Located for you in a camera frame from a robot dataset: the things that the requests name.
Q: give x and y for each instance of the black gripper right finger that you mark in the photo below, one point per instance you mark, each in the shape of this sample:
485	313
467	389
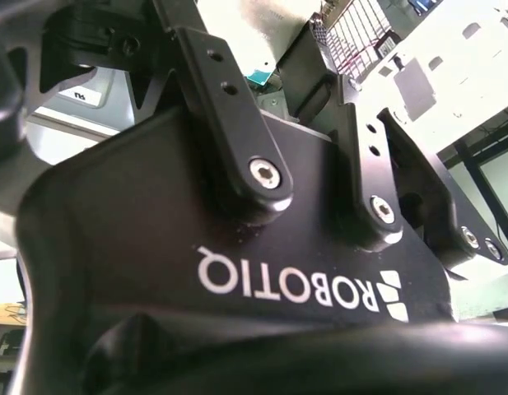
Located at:
373	173

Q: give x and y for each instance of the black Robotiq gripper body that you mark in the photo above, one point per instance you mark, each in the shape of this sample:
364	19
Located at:
155	230

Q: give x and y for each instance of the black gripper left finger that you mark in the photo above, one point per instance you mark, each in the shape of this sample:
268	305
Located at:
220	103

